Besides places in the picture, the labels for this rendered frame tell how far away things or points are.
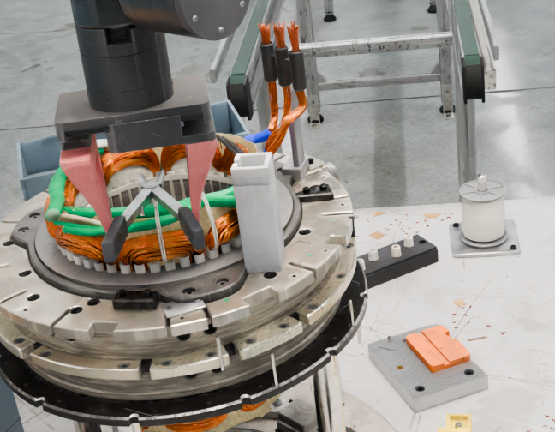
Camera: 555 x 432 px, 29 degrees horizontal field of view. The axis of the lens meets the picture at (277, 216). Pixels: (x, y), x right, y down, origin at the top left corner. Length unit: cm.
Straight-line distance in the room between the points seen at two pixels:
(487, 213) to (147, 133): 80
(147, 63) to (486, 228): 82
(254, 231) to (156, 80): 16
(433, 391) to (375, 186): 228
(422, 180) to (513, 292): 208
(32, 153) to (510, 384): 59
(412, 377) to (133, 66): 61
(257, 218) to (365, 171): 273
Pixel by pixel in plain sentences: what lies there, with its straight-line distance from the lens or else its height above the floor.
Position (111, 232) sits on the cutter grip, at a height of 118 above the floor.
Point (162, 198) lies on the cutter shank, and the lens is 79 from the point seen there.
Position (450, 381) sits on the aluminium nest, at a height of 80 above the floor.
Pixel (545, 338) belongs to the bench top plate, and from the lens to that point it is 129.
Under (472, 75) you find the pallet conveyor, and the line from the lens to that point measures 220.
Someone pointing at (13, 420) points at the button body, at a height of 81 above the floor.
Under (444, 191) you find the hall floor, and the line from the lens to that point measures 336.
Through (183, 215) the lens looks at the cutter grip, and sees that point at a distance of 75.
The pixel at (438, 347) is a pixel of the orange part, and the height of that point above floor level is 80.
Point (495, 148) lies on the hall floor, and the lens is 363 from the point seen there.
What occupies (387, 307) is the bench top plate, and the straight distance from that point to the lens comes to 136.
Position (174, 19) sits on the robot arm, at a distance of 64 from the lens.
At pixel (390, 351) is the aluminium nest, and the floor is 80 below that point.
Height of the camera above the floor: 151
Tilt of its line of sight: 27 degrees down
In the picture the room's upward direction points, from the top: 8 degrees counter-clockwise
